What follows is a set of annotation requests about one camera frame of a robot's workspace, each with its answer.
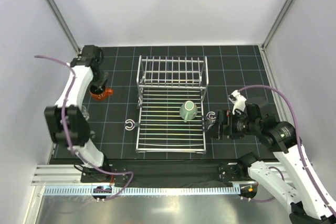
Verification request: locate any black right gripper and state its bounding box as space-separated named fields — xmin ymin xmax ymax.
xmin=205 ymin=109 xmax=259 ymax=139

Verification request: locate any orange brown ceramic mug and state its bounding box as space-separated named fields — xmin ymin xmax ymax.
xmin=89 ymin=85 xmax=114 ymax=101

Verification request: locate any mint green ceramic mug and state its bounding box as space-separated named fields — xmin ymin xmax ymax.
xmin=179 ymin=100 xmax=197 ymax=123

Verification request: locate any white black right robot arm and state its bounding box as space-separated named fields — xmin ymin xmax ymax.
xmin=205 ymin=94 xmax=335 ymax=223

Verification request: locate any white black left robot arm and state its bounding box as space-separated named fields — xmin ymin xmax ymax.
xmin=44 ymin=45 xmax=111 ymax=183

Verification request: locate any small clear shot glass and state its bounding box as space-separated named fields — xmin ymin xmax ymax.
xmin=80 ymin=105 xmax=90 ymax=121

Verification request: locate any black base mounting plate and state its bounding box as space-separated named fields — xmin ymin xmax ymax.
xmin=73 ymin=159 xmax=252 ymax=188

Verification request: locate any black grid table mat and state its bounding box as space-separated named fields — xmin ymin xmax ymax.
xmin=83 ymin=46 xmax=277 ymax=159

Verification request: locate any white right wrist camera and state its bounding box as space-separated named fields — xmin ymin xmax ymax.
xmin=228 ymin=90 xmax=247 ymax=114

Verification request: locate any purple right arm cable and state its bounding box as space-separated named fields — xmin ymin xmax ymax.
xmin=237 ymin=84 xmax=331 ymax=209

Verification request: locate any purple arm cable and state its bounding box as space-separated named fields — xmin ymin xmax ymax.
xmin=34 ymin=55 xmax=134 ymax=200
xmin=237 ymin=84 xmax=331 ymax=209

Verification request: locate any chrome wire dish rack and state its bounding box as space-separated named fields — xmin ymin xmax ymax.
xmin=125 ymin=56 xmax=214 ymax=154

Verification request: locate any perforated aluminium cable rail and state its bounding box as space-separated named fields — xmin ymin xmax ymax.
xmin=44 ymin=185 xmax=240 ymax=197

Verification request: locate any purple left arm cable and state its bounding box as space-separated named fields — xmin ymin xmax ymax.
xmin=34 ymin=55 xmax=134 ymax=200

